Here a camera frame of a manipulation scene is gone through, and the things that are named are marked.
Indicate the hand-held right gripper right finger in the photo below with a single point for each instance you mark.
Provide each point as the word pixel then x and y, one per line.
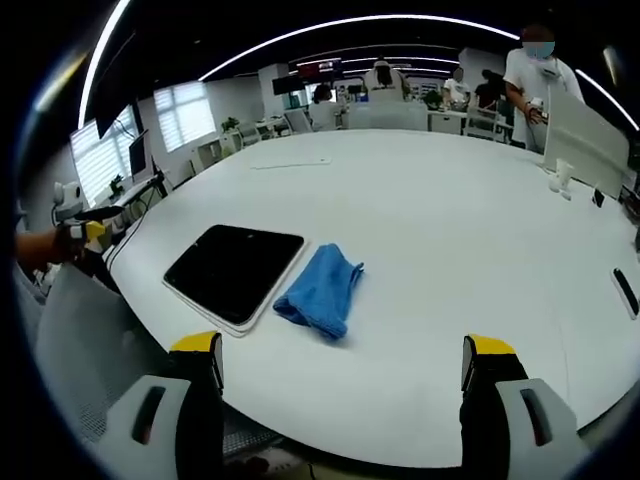
pixel 520 415

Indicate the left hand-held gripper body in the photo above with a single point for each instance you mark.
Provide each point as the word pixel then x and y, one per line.
pixel 69 202

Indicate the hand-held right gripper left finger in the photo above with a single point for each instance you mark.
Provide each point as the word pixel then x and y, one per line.
pixel 165 415

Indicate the dark rectangular mirror white frame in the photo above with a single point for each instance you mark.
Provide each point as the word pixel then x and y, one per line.
pixel 234 278

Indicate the blue cleaning cloth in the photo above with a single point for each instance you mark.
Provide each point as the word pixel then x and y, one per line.
pixel 320 292

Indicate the potted green plant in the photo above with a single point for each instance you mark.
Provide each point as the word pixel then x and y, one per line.
pixel 117 184
pixel 230 124

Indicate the white window blinds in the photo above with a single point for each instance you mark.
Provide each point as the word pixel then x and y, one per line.
pixel 186 115
pixel 102 152

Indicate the black computer monitor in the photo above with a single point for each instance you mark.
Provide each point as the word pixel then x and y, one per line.
pixel 138 155

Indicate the white mesh office chair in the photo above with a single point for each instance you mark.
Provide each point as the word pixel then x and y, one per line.
pixel 95 345

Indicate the black phone at edge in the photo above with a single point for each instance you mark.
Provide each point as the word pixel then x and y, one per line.
pixel 626 291

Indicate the small black device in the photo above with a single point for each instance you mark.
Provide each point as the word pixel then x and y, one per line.
pixel 598 198

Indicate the white bottle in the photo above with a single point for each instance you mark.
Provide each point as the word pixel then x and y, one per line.
pixel 563 176

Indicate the white monitor on table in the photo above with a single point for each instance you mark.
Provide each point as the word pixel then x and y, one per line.
pixel 586 142

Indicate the black wall screen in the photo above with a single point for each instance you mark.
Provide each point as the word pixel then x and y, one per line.
pixel 286 86

